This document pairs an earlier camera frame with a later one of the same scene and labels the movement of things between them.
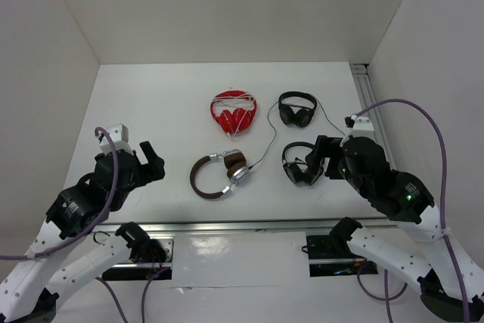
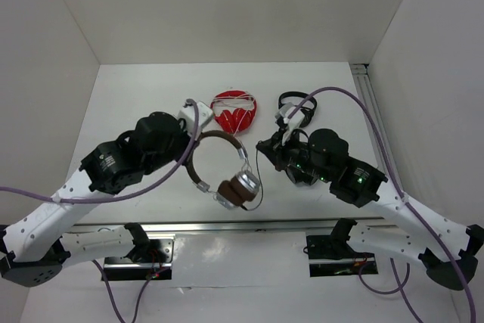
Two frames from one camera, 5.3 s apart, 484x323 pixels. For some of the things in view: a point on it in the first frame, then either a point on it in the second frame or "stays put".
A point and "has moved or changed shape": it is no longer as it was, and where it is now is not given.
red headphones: (241, 119) stays put
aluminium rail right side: (367, 94) stays put
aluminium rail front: (240, 227) stays put
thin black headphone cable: (268, 117) -> (262, 181)
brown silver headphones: (237, 172) has moved or changed shape
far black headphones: (303, 117) stays put
